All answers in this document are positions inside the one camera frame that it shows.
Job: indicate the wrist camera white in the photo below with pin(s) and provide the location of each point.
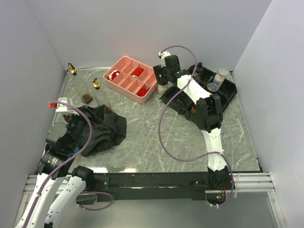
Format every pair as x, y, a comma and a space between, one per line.
162, 56
61, 108

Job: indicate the black base beam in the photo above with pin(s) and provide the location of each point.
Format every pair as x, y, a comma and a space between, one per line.
159, 185

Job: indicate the aluminium rail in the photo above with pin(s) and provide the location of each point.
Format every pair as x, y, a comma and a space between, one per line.
253, 182
31, 183

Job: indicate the left aluminium rail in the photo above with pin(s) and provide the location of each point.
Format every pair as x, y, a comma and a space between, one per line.
31, 183

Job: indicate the red santa sock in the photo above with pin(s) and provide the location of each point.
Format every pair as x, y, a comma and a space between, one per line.
113, 75
137, 72

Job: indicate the glass oil bottle gold spout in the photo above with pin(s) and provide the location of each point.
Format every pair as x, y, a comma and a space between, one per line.
96, 84

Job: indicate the blue label white granule bottle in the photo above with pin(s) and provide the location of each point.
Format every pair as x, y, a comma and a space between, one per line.
220, 76

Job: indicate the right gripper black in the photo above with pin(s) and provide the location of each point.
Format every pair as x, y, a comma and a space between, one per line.
158, 71

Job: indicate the black compartment bin rack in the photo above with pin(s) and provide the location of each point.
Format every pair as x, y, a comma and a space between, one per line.
225, 92

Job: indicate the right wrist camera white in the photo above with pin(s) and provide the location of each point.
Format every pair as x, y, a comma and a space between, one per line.
162, 56

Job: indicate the blue label jar under arm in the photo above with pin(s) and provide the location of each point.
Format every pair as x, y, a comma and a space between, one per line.
76, 151

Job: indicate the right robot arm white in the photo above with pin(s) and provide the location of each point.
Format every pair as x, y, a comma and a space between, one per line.
217, 166

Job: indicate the clear lid seasoning jar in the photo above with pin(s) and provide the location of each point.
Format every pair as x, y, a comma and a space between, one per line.
212, 87

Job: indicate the white salt bottle black cap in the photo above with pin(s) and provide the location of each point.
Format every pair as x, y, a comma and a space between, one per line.
161, 89

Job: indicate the red santa sock middle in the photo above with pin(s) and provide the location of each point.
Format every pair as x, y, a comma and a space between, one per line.
137, 72

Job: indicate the red santa sock left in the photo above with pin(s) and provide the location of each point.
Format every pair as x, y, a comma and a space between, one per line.
113, 75

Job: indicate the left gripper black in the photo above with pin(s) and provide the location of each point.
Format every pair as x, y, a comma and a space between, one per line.
97, 111

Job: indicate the brown spice bottle black cap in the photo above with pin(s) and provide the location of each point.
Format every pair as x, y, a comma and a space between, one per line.
199, 70

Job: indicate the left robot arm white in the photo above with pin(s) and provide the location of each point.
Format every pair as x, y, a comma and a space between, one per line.
45, 209

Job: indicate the pink divided organizer tray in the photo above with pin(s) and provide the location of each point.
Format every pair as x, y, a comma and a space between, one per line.
129, 86

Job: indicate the red sock front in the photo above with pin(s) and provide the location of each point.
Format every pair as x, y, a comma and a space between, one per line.
142, 92

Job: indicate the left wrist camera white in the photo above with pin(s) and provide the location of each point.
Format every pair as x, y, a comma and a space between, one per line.
61, 108

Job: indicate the black cloth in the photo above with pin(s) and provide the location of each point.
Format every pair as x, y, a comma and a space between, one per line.
107, 135

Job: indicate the sauce bottle yellow cap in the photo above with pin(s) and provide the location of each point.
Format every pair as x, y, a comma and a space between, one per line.
193, 109

